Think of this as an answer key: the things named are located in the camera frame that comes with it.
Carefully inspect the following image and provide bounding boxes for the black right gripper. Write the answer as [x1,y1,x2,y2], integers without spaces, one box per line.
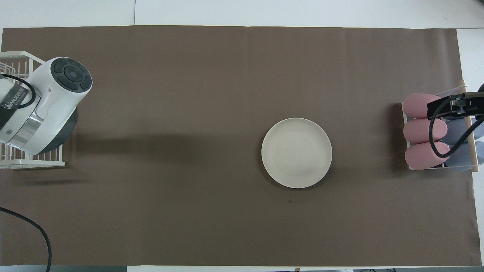
[427,83,484,120]

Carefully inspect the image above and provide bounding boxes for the cream round plate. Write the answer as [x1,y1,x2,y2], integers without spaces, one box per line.
[261,117,333,189]

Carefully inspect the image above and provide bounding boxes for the blue plastic cup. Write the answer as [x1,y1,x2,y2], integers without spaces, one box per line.
[445,118,484,145]
[444,141,484,171]

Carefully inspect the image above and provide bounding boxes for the pink plastic cup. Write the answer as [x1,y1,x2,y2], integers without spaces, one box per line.
[403,118,448,144]
[402,93,442,119]
[405,141,451,170]

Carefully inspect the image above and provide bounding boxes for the brown table mat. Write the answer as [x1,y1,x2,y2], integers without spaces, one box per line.
[0,25,482,267]

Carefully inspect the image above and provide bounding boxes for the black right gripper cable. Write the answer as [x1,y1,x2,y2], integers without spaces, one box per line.
[428,97,484,158]

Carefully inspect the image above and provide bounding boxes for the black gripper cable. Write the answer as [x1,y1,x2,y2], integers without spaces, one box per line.
[428,97,484,158]
[0,74,52,272]

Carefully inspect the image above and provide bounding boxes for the wire cup rack wooden bar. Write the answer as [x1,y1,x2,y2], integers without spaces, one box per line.
[402,79,480,173]

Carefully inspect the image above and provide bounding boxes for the white wire dish rack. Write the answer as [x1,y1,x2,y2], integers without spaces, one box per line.
[0,51,65,169]

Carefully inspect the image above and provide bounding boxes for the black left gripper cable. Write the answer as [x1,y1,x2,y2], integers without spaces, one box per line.
[0,74,52,272]

